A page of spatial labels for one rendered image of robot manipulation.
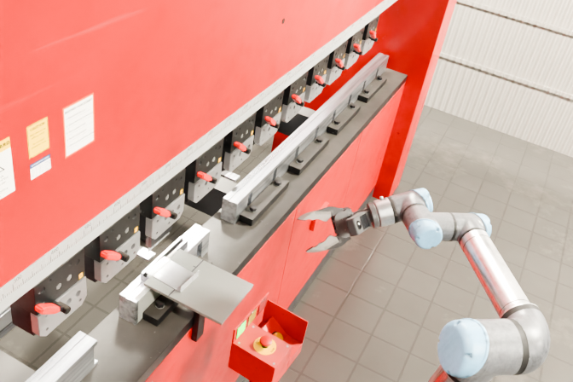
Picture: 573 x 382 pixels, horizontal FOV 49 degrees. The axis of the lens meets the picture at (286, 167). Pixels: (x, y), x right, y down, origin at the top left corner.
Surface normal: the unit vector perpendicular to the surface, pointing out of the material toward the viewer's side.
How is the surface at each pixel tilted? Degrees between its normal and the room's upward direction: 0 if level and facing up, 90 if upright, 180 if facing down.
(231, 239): 0
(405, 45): 90
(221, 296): 0
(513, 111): 90
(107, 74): 90
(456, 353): 83
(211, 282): 0
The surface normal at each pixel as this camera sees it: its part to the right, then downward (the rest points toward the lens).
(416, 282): 0.15, -0.81
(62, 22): 0.88, 0.37
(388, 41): -0.44, 0.45
